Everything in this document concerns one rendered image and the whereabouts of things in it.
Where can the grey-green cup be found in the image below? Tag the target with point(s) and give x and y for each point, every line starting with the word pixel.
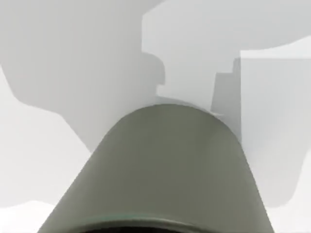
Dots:
pixel 165 165

